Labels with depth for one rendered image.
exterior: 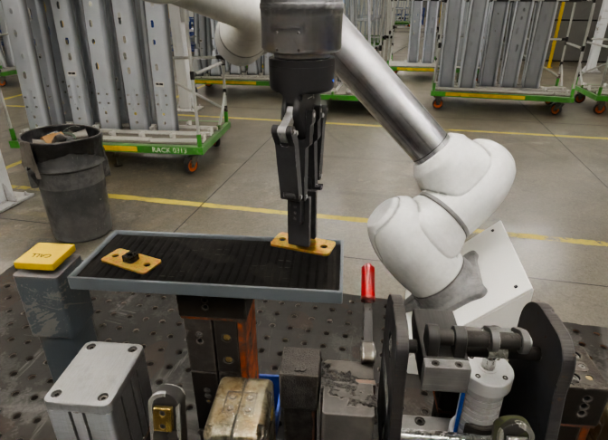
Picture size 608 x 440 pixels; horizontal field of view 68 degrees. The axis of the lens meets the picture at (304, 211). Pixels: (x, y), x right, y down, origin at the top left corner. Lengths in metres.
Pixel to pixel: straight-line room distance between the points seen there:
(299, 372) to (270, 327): 0.69
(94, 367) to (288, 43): 0.43
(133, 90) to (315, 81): 4.34
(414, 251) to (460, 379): 0.54
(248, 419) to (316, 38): 0.42
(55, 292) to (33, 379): 0.55
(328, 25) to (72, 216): 2.93
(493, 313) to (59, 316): 0.82
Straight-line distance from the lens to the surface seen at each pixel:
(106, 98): 4.94
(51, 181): 3.23
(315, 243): 0.61
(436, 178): 1.07
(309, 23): 0.49
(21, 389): 1.27
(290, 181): 0.52
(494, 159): 1.12
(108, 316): 1.40
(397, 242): 1.03
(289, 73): 0.50
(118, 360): 0.61
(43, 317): 0.80
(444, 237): 1.06
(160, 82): 4.66
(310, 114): 0.52
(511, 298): 1.04
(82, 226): 3.34
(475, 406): 0.62
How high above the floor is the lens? 1.50
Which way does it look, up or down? 25 degrees down
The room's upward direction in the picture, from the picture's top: straight up
